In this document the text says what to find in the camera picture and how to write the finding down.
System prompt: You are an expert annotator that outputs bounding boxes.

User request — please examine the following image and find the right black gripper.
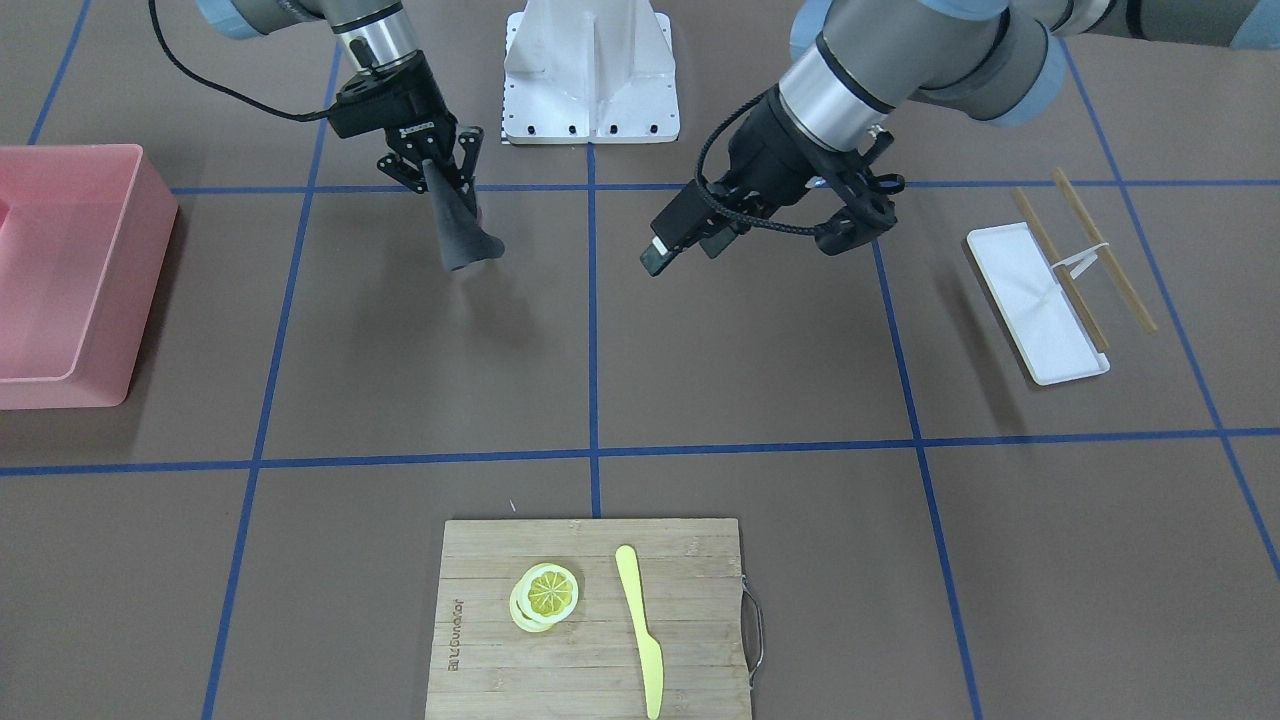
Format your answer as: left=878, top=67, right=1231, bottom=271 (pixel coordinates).
left=329, top=51, right=485, bottom=206

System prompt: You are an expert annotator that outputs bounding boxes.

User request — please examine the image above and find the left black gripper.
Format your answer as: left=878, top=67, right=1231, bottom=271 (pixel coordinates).
left=700, top=88, right=908, bottom=259

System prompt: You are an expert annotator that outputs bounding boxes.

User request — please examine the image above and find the grey cloth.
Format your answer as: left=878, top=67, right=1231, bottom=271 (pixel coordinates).
left=422, top=161, right=506, bottom=272

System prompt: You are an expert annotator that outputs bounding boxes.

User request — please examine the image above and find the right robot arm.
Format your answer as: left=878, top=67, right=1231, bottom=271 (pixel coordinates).
left=197, top=1, right=483, bottom=213

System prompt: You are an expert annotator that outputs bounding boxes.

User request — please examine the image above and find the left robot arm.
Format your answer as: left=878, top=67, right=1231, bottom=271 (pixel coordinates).
left=652, top=1, right=1277, bottom=258

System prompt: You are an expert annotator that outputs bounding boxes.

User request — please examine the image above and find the wooden rack rod near tray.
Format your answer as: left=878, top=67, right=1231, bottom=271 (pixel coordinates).
left=1011, top=186, right=1110, bottom=352

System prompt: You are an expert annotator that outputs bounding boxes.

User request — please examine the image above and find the white rectangular tray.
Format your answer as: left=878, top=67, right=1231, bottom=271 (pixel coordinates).
left=965, top=222, right=1110, bottom=387

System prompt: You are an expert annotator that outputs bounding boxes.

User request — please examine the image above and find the white rack crossbar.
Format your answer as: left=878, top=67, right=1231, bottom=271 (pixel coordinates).
left=1050, top=242, right=1110, bottom=281

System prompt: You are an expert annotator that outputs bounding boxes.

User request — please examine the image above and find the wooden rack rod outer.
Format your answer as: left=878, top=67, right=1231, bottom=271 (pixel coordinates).
left=1051, top=167, right=1158, bottom=334

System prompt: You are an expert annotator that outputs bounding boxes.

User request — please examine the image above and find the pink plastic bin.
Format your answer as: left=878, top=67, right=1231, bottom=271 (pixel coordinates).
left=1, top=143, right=178, bottom=411

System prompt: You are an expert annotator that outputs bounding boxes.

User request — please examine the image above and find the yellow lemon slice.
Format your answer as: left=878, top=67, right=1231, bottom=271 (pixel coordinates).
left=508, top=562, right=580, bottom=633

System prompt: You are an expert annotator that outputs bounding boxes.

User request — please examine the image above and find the yellow plastic knife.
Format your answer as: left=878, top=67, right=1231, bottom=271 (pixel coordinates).
left=614, top=544, right=666, bottom=719

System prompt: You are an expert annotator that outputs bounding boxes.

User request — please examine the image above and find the bamboo cutting board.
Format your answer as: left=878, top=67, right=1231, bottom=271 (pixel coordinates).
left=424, top=518, right=753, bottom=719

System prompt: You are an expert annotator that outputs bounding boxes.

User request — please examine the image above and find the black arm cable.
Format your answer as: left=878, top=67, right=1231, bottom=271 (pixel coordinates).
left=694, top=85, right=833, bottom=237

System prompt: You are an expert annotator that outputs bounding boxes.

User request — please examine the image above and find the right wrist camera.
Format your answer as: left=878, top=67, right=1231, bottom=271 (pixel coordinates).
left=326, top=68, right=415, bottom=138

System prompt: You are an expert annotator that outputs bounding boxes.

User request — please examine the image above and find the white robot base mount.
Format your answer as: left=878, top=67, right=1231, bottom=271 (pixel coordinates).
left=500, top=1, right=681, bottom=146

